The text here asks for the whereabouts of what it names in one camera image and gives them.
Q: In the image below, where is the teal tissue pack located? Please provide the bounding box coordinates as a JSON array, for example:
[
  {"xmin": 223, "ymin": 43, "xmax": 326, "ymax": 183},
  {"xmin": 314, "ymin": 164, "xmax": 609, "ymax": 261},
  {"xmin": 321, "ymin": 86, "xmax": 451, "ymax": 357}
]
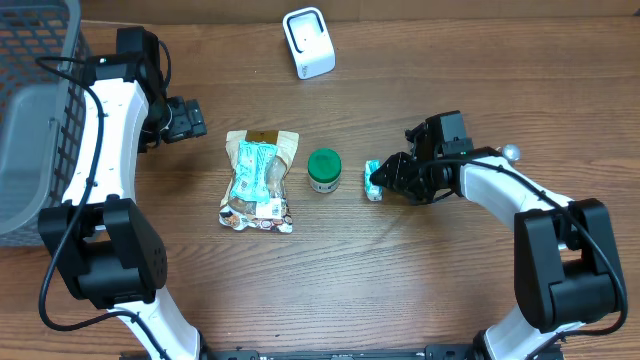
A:
[{"xmin": 364, "ymin": 159, "xmax": 383, "ymax": 202}]

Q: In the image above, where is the teal wipes packet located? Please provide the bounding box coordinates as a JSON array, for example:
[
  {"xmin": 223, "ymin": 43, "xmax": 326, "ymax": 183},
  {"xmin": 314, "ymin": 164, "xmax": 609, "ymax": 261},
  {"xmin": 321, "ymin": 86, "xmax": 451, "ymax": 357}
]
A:
[{"xmin": 231, "ymin": 140, "xmax": 277, "ymax": 203}]

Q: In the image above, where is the yellow dish soap bottle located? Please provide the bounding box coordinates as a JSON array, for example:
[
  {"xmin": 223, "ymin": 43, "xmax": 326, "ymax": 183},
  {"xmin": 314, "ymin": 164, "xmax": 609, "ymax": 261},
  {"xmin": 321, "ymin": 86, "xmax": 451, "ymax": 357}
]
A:
[{"xmin": 501, "ymin": 144, "xmax": 521, "ymax": 163}]

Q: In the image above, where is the green lid jar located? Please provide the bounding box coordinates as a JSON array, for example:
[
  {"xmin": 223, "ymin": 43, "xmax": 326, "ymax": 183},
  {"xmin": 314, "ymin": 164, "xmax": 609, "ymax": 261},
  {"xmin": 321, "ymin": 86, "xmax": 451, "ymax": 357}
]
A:
[{"xmin": 307, "ymin": 148, "xmax": 342, "ymax": 193}]

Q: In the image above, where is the brown snack pouch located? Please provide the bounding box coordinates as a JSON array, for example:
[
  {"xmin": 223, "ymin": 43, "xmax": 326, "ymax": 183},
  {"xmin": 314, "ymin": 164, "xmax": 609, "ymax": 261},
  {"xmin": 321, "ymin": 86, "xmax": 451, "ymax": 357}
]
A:
[{"xmin": 218, "ymin": 130, "xmax": 299, "ymax": 233}]

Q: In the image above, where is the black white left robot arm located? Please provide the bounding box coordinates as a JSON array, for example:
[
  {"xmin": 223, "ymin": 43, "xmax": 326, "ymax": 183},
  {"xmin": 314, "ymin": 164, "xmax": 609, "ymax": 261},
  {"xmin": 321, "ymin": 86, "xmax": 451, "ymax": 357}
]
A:
[{"xmin": 38, "ymin": 26, "xmax": 213, "ymax": 359}]

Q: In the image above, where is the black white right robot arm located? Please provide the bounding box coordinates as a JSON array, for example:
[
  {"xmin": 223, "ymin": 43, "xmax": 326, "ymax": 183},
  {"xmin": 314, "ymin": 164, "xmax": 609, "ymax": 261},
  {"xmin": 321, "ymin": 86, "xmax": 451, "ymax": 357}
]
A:
[{"xmin": 364, "ymin": 111, "xmax": 629, "ymax": 360}]

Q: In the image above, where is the white barcode scanner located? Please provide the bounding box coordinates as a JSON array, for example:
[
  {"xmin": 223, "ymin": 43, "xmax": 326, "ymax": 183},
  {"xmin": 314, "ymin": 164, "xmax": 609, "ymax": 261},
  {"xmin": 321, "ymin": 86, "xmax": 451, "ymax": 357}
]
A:
[{"xmin": 282, "ymin": 7, "xmax": 336, "ymax": 80}]

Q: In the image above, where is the grey plastic basket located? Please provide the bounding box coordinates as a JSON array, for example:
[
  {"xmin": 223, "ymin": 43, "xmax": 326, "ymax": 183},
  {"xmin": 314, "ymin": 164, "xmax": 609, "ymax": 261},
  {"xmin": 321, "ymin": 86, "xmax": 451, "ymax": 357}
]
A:
[{"xmin": 1, "ymin": 0, "xmax": 90, "ymax": 247}]

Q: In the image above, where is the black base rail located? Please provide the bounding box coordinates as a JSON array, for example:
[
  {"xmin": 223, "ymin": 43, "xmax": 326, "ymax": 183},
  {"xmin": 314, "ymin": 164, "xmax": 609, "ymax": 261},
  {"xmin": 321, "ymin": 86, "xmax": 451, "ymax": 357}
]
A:
[{"xmin": 203, "ymin": 344, "xmax": 488, "ymax": 360}]

